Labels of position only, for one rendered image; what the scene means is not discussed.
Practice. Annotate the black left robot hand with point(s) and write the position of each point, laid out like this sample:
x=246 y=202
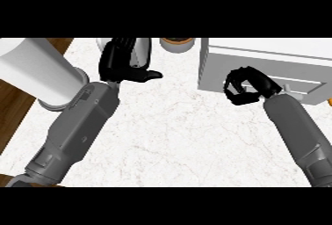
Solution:
x=116 y=66

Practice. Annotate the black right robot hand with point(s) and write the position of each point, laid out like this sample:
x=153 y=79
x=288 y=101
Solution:
x=259 y=80

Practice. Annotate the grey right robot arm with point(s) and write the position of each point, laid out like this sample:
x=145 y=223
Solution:
x=299 y=132

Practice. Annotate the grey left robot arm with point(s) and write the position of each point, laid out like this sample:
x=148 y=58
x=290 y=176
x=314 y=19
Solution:
x=72 y=132

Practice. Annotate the white drawer cabinet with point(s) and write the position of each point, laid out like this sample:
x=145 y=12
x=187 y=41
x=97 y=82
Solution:
x=259 y=48

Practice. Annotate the white pot with orange rim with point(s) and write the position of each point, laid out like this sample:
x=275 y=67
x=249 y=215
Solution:
x=178 y=44

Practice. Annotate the orange object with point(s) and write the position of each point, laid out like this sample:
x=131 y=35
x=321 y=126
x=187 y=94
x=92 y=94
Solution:
x=330 y=102

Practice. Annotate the white paper towel roll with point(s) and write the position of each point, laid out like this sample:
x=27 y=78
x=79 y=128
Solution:
x=38 y=70

